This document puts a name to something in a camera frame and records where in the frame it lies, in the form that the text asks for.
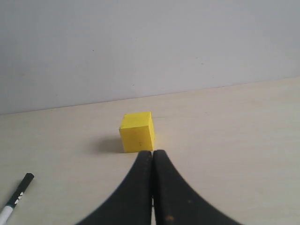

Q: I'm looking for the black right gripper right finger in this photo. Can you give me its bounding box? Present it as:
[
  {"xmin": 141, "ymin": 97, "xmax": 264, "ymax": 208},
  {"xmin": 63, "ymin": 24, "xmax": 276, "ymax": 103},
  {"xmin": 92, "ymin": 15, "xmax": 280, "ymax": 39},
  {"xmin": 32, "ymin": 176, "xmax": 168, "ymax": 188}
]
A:
[{"xmin": 152, "ymin": 150, "xmax": 240, "ymax": 225}]

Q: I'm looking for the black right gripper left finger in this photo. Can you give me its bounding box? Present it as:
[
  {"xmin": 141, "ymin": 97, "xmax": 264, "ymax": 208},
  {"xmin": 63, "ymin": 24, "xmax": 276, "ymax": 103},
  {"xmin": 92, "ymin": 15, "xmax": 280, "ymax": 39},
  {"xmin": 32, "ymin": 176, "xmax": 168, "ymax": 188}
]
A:
[{"xmin": 78, "ymin": 151, "xmax": 152, "ymax": 225}]

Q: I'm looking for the yellow cube block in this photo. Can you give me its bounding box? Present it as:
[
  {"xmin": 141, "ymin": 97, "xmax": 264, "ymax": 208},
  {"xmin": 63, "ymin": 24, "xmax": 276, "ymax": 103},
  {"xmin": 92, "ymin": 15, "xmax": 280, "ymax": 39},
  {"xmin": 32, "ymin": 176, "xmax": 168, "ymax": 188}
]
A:
[{"xmin": 119, "ymin": 112, "xmax": 155, "ymax": 153}]

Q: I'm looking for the black and white marker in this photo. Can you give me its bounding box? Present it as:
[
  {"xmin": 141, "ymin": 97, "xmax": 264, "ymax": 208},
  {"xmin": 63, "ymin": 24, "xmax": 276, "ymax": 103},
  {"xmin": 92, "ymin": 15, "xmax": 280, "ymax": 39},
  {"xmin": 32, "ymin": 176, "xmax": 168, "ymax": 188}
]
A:
[{"xmin": 0, "ymin": 173, "xmax": 35, "ymax": 225}]

